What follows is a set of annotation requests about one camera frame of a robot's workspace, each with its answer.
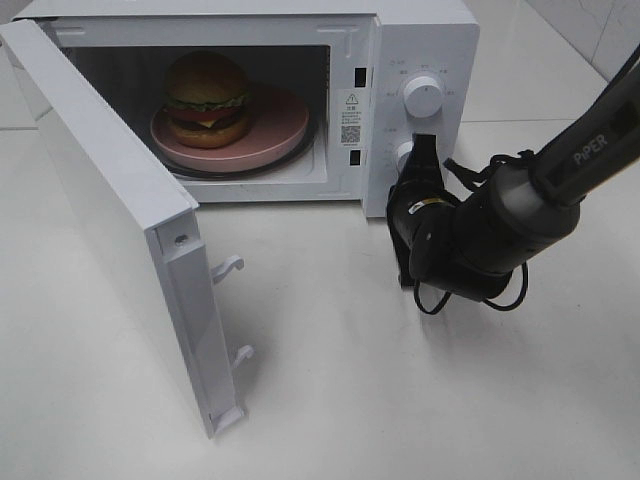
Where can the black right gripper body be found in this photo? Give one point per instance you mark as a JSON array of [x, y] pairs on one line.
[[409, 204]]

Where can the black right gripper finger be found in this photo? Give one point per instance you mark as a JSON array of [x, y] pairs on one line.
[[422, 164], [402, 253]]

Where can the white timer knob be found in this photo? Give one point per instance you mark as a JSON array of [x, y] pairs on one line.
[[402, 154]]

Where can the pink round plate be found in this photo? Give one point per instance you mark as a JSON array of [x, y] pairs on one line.
[[247, 139]]

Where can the toy burger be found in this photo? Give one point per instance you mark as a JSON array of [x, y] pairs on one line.
[[206, 100]]

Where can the white microwave door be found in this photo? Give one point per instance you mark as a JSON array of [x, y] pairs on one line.
[[138, 219]]

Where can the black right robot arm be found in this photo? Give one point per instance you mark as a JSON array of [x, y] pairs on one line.
[[464, 232]]

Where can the upper white power knob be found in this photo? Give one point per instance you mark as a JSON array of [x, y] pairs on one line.
[[423, 95]]

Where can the glass microwave turntable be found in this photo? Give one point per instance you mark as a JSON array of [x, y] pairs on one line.
[[297, 155]]

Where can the white microwave oven body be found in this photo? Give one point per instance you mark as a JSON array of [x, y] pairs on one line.
[[348, 60]]

